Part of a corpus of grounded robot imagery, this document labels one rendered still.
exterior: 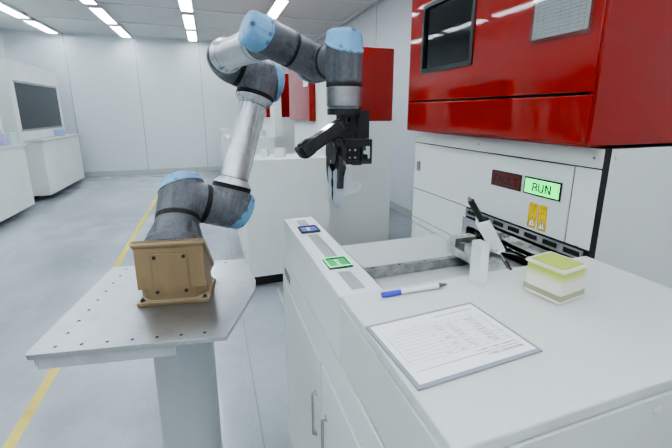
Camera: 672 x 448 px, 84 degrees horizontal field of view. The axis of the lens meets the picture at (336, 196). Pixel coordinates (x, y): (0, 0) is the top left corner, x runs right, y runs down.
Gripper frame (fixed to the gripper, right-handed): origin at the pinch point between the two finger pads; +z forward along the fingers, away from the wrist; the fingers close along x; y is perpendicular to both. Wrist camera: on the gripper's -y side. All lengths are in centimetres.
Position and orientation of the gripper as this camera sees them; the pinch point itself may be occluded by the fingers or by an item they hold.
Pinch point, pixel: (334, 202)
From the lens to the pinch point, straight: 81.5
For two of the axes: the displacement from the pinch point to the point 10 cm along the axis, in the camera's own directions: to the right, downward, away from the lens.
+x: -3.2, -2.1, 9.2
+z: 0.0, 9.7, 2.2
